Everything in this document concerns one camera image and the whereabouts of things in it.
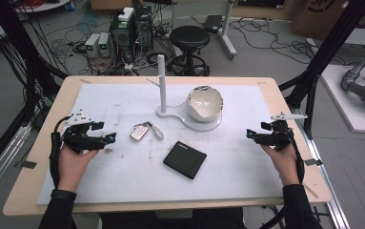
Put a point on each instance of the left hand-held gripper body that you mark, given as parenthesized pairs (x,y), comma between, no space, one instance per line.
(77,140)

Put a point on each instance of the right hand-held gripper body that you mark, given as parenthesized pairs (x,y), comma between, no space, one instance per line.
(280,135)

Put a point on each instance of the person's left hand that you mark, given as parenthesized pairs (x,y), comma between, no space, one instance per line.
(72,165)

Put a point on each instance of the person's right hand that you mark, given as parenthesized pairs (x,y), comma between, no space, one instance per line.
(285,162)

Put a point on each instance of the white foam mat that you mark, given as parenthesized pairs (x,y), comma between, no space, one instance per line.
(123,178)

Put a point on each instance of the black tape piece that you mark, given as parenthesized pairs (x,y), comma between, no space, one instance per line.
(313,162)
(28,164)

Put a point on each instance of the white egg-shaped bowl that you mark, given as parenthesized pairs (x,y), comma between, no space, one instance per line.
(205,103)

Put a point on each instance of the white floor board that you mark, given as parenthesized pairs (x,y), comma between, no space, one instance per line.
(339,101)

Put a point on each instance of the black wallet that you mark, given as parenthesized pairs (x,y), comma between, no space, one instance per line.
(185,159)

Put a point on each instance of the small white power unit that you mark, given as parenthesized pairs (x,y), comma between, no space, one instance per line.
(91,44)
(104,44)

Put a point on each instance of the person's lap in dark clothing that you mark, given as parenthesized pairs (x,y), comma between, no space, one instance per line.
(170,219)

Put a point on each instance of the black computer tower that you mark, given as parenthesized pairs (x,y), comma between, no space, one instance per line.
(123,35)
(144,28)

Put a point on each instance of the black round stool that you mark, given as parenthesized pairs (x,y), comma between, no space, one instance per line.
(189,38)

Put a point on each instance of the black flat device on floor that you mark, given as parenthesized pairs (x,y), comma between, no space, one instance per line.
(213,24)

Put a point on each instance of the cardboard box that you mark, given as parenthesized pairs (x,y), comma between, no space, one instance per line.
(323,17)

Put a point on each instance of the white stand with post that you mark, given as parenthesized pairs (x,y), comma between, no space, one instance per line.
(162,82)

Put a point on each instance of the black metal frame post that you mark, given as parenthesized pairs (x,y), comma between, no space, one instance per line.
(326,54)
(27,57)

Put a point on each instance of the white desk leg frame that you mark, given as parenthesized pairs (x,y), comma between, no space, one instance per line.
(227,35)

